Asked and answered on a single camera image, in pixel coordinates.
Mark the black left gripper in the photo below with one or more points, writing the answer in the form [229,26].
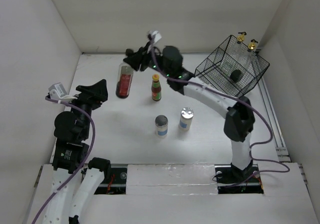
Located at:
[95,94]

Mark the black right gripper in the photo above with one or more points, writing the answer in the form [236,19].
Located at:
[141,56]

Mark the soy sauce bottle black cap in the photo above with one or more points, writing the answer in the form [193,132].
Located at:
[125,75]

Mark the red chili sauce bottle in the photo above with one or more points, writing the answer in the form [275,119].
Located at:
[156,89]

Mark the spice shaker silver lid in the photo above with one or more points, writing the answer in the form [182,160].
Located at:
[161,126]

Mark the spice shaker blue label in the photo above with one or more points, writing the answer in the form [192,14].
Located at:
[186,117]

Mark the clear glass oil bottle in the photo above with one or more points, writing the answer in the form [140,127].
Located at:
[233,52]

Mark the glass oil bottle dark residue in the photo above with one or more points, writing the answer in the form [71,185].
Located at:
[243,60]

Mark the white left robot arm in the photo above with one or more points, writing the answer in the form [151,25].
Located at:
[74,178]

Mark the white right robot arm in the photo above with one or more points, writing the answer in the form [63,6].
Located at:
[238,114]

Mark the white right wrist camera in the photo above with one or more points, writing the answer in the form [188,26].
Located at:
[154,36]

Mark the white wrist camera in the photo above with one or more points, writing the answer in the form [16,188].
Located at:
[154,36]
[58,92]

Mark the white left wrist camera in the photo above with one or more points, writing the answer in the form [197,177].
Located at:
[58,92]

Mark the black wire basket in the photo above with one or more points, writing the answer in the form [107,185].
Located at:
[210,72]

